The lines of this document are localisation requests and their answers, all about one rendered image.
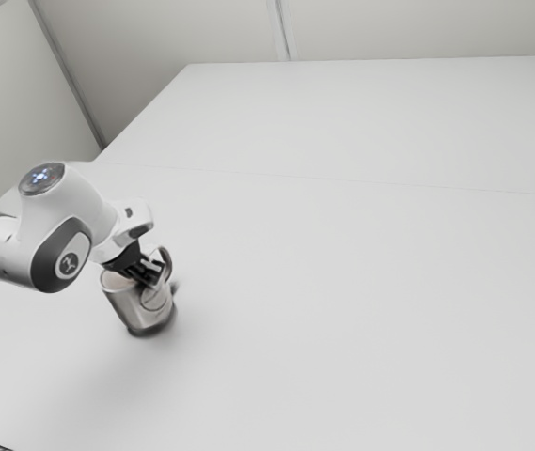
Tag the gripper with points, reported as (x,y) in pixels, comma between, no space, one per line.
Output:
(128,257)

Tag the grey metal mug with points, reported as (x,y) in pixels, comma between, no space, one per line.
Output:
(147,307)

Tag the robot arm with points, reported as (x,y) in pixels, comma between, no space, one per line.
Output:
(55,221)

